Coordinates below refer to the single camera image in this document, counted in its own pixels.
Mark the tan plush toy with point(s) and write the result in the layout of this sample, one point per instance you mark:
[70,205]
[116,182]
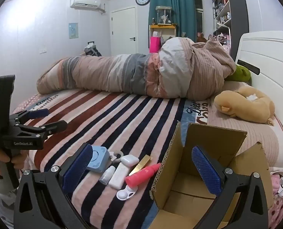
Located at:
[246,107]

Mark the glass display case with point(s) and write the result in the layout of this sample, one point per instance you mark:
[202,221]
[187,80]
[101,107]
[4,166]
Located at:
[164,15]

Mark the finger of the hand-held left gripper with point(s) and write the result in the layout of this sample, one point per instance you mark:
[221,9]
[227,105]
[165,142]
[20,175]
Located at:
[53,126]
[37,113]

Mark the light blue square speaker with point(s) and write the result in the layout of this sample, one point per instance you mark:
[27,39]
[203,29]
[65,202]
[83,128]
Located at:
[98,159]

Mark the gold lipstick tube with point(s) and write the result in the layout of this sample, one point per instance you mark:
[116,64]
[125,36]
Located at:
[141,163]

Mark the small blue wall poster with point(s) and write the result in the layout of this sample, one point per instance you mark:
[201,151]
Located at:
[73,30]

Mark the white air conditioner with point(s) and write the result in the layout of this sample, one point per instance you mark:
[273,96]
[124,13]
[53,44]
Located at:
[85,2]

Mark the green plush pillow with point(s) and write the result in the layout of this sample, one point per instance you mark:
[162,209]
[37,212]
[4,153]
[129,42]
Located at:
[240,74]

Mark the striped printed blanket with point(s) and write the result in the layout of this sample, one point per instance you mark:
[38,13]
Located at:
[103,124]

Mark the white bed headboard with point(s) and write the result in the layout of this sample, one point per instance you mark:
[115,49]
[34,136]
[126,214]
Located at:
[265,57]

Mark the tall dark bookshelf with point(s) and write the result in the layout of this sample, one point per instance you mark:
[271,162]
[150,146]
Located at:
[236,7]

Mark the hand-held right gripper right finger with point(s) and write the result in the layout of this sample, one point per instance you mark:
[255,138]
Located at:
[206,171]

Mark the white contact lens case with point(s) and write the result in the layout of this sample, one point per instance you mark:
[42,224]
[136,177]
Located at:
[126,193]

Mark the yellow side table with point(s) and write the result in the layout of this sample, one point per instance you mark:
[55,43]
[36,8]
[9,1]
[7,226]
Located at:
[164,28]

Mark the white door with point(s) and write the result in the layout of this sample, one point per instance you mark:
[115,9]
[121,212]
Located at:
[123,31]

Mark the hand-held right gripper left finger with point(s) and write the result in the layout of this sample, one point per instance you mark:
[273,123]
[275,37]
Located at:
[76,171]

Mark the white earbuds case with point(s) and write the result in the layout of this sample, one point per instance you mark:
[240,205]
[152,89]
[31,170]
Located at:
[130,160]

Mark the teal curtain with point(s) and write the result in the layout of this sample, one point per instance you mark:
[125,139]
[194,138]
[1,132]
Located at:
[182,12]

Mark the rolled striped duvet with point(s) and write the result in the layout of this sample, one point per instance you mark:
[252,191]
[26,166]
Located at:
[122,74]

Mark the brown cardboard box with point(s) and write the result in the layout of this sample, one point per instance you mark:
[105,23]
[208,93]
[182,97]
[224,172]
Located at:
[179,202]

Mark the small clear dropper bottle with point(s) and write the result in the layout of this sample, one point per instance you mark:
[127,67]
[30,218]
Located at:
[107,174]

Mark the pink spray bottle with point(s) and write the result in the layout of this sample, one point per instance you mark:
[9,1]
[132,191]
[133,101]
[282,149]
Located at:
[139,177]

